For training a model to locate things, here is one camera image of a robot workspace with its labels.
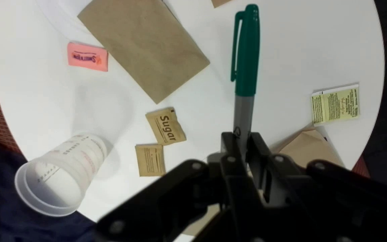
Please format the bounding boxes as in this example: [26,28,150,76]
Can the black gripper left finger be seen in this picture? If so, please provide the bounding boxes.
[93,131,272,242]

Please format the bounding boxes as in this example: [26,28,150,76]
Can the pink sweetener packet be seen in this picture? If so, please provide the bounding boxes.
[65,40,110,72]

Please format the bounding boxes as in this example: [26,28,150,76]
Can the dark blue cloth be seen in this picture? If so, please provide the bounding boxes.
[0,135,97,242]

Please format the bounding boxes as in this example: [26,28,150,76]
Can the white round table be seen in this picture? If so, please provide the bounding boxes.
[0,0,387,224]

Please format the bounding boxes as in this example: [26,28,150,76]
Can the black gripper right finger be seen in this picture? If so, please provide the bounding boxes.
[245,131,387,242]

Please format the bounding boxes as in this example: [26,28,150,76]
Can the green marker pen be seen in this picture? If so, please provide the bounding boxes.
[228,2,261,177]

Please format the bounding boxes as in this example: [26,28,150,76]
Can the clear plastic cup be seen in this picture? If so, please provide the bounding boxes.
[13,133,110,219]

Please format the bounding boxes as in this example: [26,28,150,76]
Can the brown packet printed Sugar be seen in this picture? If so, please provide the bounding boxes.
[143,105,188,146]

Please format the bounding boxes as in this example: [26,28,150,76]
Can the brown paper sugar packet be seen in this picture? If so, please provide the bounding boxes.
[134,142,167,177]

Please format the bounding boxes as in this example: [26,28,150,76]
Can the yellow-green packet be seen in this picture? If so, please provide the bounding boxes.
[310,82,361,126]

